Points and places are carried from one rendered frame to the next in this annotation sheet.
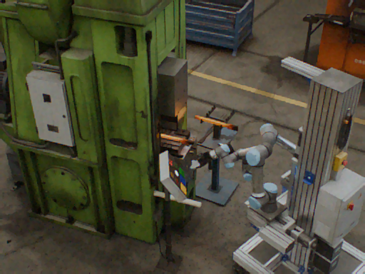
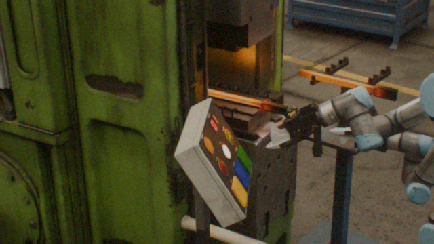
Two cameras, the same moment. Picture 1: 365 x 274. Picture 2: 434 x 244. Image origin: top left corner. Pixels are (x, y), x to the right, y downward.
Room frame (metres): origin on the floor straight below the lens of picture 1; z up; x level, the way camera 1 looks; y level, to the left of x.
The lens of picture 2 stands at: (1.35, -0.24, 2.08)
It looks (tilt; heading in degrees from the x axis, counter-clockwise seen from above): 25 degrees down; 10
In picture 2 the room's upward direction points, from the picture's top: 1 degrees counter-clockwise
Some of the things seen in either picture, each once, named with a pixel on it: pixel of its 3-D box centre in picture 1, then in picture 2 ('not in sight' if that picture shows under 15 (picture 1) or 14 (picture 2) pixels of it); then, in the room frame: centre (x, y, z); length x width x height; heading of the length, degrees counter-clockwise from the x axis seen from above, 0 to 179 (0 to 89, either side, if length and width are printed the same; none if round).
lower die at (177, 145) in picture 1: (161, 140); (214, 106); (3.79, 0.18, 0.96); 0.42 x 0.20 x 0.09; 68
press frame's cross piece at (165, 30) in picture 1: (141, 25); not in sight; (3.89, 0.31, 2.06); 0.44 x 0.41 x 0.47; 68
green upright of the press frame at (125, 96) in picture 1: (131, 138); (138, 78); (3.58, 0.43, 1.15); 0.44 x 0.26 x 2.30; 68
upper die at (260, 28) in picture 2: (160, 108); (212, 20); (3.79, 0.18, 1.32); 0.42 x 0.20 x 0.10; 68
